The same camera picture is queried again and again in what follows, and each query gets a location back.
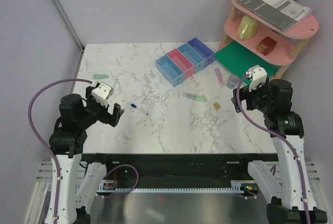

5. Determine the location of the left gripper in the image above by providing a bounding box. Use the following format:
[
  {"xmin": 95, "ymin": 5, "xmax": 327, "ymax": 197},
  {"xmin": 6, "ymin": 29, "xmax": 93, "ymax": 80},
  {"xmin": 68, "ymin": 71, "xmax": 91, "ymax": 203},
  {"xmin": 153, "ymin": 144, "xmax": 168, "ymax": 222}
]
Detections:
[{"xmin": 79, "ymin": 86, "xmax": 123, "ymax": 128}]

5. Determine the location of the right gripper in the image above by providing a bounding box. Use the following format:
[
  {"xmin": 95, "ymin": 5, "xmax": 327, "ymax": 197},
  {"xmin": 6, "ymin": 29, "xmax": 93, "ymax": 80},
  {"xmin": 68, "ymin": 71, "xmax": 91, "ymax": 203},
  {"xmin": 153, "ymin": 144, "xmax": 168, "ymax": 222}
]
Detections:
[{"xmin": 231, "ymin": 79, "xmax": 274, "ymax": 114}]

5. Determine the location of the pink highlighter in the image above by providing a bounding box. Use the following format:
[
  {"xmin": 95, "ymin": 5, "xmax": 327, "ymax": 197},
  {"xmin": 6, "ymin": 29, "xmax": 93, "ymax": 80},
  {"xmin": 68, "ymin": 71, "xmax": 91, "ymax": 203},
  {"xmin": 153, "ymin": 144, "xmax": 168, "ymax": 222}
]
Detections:
[{"xmin": 215, "ymin": 68, "xmax": 224, "ymax": 87}]

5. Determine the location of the purple drawer box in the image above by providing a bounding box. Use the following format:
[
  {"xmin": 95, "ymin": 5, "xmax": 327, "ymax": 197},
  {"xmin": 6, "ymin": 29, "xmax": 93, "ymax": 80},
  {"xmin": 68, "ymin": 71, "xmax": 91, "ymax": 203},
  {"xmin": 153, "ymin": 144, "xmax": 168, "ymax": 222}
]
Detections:
[{"xmin": 187, "ymin": 38, "xmax": 215, "ymax": 67}]

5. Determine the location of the teal blue drawer box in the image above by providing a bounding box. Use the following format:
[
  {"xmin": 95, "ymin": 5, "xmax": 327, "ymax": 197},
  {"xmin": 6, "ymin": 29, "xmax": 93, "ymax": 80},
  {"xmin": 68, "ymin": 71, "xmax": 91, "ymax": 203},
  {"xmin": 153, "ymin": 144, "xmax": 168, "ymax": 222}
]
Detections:
[{"xmin": 177, "ymin": 43, "xmax": 206, "ymax": 73}]

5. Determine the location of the light blue drawer box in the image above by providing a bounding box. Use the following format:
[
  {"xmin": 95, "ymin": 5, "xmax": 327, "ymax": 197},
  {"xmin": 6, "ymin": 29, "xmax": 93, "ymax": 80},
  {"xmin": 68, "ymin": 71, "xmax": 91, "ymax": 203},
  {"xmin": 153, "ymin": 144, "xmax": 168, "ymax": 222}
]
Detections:
[{"xmin": 156, "ymin": 55, "xmax": 185, "ymax": 87}]

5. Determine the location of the pink drawer box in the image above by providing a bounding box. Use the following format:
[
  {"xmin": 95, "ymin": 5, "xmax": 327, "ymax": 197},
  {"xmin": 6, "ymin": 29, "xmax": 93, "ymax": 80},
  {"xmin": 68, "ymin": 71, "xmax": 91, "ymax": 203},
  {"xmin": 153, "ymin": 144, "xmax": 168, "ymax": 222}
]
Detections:
[{"xmin": 167, "ymin": 48, "xmax": 195, "ymax": 79}]

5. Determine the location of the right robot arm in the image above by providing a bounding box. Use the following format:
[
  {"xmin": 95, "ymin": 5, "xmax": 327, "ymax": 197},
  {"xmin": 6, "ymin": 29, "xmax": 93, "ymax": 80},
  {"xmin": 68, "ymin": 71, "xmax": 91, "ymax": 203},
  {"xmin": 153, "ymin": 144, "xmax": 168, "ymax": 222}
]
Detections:
[{"xmin": 232, "ymin": 74, "xmax": 328, "ymax": 223}]

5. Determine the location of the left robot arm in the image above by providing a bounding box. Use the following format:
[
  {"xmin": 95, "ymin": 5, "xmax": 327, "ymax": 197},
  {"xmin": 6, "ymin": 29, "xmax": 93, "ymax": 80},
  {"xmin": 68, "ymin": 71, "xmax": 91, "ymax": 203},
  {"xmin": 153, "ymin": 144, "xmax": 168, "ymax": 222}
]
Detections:
[{"xmin": 45, "ymin": 82, "xmax": 124, "ymax": 223}]

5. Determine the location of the blue whiteboard marker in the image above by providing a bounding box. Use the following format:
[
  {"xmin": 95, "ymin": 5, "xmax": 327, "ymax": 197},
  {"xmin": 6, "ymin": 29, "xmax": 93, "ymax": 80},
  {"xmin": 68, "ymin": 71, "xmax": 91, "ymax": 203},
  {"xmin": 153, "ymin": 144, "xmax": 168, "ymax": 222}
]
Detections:
[{"xmin": 131, "ymin": 103, "xmax": 148, "ymax": 115}]

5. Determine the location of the small yellow eraser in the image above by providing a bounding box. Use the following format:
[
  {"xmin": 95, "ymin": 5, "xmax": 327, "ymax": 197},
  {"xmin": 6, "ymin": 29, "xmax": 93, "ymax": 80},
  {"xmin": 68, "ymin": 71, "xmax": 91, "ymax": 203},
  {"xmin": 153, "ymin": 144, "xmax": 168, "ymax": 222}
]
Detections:
[{"xmin": 213, "ymin": 103, "xmax": 220, "ymax": 109}]

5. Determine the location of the jar of rubber bands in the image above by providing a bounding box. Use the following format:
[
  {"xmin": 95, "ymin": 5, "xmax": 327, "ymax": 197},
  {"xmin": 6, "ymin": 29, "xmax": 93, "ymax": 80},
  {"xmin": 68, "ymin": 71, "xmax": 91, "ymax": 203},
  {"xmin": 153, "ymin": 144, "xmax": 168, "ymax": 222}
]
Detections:
[{"xmin": 227, "ymin": 74, "xmax": 240, "ymax": 90}]

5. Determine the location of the long green highlighter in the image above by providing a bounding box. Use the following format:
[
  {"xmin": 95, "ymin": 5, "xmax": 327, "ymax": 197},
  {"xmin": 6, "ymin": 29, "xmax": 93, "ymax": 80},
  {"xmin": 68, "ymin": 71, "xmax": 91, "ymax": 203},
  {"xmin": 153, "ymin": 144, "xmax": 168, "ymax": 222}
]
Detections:
[{"xmin": 183, "ymin": 93, "xmax": 206, "ymax": 102}]

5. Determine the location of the green folder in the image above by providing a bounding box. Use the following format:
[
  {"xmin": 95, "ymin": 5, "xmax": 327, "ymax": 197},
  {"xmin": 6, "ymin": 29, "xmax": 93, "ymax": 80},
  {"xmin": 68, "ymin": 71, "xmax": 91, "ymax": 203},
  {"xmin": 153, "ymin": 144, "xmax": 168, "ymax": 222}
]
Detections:
[{"xmin": 215, "ymin": 41, "xmax": 279, "ymax": 78}]

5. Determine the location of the small green highlighter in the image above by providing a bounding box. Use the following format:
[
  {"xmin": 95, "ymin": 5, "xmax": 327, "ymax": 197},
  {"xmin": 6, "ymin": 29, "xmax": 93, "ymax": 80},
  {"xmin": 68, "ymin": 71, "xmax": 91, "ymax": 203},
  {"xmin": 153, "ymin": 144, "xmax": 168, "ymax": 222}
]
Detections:
[{"xmin": 93, "ymin": 74, "xmax": 109, "ymax": 80}]

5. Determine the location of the red brown cube box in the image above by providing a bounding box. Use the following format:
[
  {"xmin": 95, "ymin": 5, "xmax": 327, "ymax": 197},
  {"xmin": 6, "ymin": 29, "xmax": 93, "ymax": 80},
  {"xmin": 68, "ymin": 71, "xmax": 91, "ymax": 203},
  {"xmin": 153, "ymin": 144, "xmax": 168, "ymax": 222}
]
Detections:
[{"xmin": 257, "ymin": 36, "xmax": 277, "ymax": 56}]

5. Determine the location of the pink three-tier shelf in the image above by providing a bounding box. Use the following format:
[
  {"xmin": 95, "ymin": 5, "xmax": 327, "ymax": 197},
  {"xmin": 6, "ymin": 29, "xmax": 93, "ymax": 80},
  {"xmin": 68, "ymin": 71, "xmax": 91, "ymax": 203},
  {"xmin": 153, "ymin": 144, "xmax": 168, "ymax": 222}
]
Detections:
[{"xmin": 219, "ymin": 0, "xmax": 319, "ymax": 79}]

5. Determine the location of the grey setup guide booklet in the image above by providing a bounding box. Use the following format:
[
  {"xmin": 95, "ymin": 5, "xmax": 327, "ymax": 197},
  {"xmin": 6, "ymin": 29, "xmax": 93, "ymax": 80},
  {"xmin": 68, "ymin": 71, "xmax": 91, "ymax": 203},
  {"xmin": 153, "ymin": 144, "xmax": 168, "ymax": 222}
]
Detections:
[{"xmin": 237, "ymin": 0, "xmax": 312, "ymax": 32}]

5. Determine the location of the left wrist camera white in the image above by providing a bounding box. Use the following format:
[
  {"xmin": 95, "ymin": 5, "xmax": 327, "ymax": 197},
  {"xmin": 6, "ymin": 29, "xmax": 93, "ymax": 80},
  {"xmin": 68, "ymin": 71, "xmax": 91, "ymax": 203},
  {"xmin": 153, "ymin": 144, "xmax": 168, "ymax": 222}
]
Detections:
[{"xmin": 91, "ymin": 81, "xmax": 114, "ymax": 108}]

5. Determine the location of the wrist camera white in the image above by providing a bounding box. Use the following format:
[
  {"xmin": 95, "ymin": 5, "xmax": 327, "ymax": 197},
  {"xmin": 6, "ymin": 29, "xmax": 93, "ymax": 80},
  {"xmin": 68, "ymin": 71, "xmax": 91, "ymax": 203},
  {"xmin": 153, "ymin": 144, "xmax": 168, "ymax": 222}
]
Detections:
[
  {"xmin": 245, "ymin": 65, "xmax": 267, "ymax": 92},
  {"xmin": 91, "ymin": 81, "xmax": 114, "ymax": 108}
]

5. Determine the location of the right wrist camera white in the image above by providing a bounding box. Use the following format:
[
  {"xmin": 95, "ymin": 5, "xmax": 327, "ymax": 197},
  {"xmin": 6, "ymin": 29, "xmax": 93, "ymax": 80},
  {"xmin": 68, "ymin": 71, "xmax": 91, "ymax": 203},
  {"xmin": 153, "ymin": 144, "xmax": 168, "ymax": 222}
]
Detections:
[{"xmin": 245, "ymin": 65, "xmax": 267, "ymax": 92}]

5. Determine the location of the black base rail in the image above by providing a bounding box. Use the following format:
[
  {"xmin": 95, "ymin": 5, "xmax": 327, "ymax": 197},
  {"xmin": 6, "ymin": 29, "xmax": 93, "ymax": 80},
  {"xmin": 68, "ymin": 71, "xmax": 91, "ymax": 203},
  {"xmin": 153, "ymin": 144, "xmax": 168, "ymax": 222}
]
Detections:
[{"xmin": 82, "ymin": 153, "xmax": 278, "ymax": 189}]

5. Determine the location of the white cable duct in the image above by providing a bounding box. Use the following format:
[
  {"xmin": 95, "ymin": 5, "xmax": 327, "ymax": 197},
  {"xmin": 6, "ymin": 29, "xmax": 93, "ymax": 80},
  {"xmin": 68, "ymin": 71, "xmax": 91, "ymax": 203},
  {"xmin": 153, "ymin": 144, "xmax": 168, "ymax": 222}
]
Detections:
[{"xmin": 97, "ymin": 181, "xmax": 256, "ymax": 194}]

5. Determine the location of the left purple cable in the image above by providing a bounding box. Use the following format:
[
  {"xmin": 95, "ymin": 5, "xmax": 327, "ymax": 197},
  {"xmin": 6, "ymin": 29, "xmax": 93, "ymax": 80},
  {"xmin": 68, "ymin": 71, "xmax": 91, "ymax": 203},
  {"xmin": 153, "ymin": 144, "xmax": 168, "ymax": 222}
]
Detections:
[{"xmin": 28, "ymin": 78, "xmax": 98, "ymax": 224}]

